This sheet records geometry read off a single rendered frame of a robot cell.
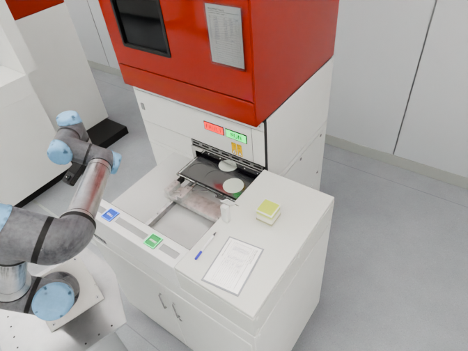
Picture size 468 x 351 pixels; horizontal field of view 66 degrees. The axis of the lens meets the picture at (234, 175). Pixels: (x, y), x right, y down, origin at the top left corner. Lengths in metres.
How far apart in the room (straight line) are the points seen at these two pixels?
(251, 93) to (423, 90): 1.72
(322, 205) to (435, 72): 1.56
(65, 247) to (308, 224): 0.88
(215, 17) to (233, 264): 0.87
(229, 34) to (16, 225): 0.89
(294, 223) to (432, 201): 1.77
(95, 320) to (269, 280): 0.67
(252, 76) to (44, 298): 1.01
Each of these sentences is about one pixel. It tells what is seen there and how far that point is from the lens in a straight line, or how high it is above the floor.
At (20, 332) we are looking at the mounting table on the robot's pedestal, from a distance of 1.65.
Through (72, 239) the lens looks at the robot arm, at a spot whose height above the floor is 1.41.
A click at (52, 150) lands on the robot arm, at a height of 1.43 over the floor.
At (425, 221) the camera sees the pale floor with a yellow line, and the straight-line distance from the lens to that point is 2.91.
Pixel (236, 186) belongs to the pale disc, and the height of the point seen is 0.90.
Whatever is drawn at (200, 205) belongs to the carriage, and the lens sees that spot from 1.65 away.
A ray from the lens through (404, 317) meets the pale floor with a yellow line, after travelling 2.43.
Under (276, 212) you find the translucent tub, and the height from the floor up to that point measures 1.03.
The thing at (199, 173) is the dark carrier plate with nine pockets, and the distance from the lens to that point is 1.79.
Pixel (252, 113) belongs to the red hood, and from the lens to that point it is 1.44.
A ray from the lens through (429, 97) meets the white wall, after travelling 2.90.
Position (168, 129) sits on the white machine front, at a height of 0.97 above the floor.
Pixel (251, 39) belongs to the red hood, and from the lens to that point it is 1.30.
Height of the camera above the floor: 2.08
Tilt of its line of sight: 43 degrees down
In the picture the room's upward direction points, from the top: 7 degrees counter-clockwise
